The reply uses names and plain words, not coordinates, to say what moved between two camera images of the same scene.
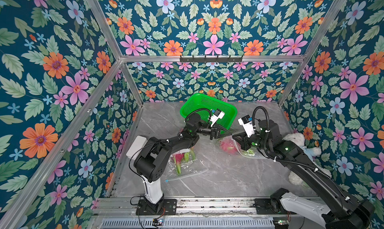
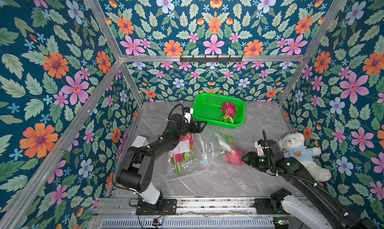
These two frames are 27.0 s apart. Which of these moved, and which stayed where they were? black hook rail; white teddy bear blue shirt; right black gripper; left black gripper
Moved: left black gripper; right black gripper
Stayed: white teddy bear blue shirt; black hook rail
